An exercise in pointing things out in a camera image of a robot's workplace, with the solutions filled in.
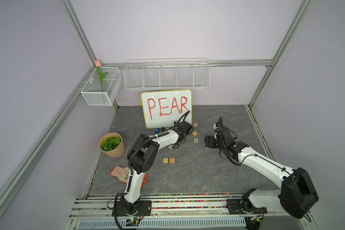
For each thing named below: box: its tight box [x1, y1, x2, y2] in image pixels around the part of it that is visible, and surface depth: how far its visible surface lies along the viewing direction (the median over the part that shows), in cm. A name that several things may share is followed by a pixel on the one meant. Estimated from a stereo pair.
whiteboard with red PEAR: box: [141, 89, 193, 129], surface depth 101 cm
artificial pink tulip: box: [94, 59, 109, 92], surface depth 92 cm
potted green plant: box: [98, 132, 126, 159], surface depth 87 cm
